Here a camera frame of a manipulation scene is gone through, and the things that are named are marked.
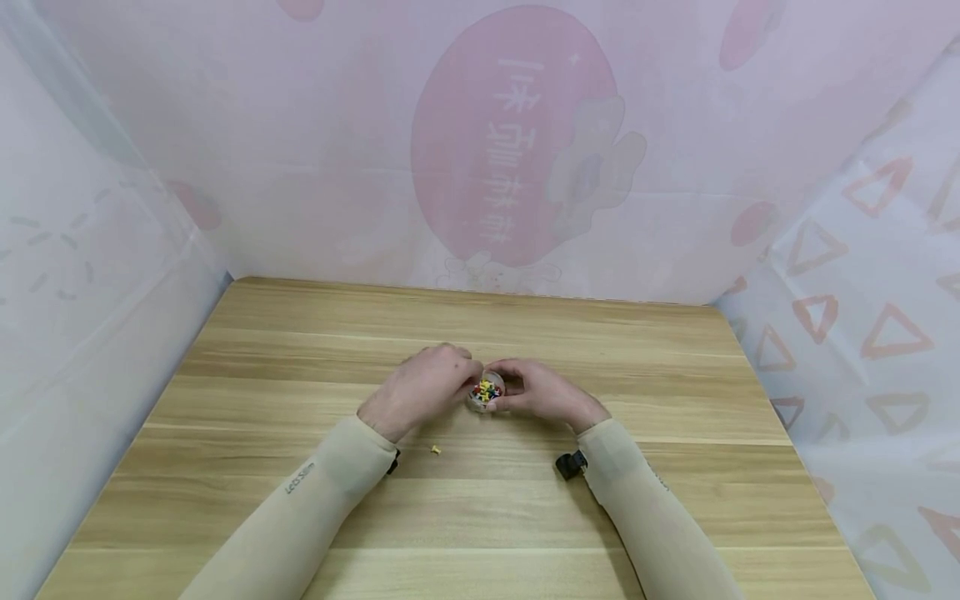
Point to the person's right hand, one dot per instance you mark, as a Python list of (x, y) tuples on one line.
[(544, 396)]

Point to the person's left hand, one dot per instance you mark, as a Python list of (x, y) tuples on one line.
[(420, 392)]

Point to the person's right fingers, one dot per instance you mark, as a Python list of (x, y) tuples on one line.
[(504, 368)]

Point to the person's right thumb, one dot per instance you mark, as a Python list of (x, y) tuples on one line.
[(510, 403)]

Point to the person's left fingers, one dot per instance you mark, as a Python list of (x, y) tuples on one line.
[(465, 371)]

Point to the clear round container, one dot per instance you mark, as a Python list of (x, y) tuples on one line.
[(486, 392)]

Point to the person's right forearm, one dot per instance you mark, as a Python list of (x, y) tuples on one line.
[(649, 508)]

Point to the person's left forearm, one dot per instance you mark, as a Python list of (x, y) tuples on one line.
[(300, 517)]

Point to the pile of coloured pushpins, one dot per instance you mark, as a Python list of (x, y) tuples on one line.
[(486, 389)]

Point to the black wrist band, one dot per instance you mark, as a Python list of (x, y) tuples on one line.
[(571, 465), (393, 462)]

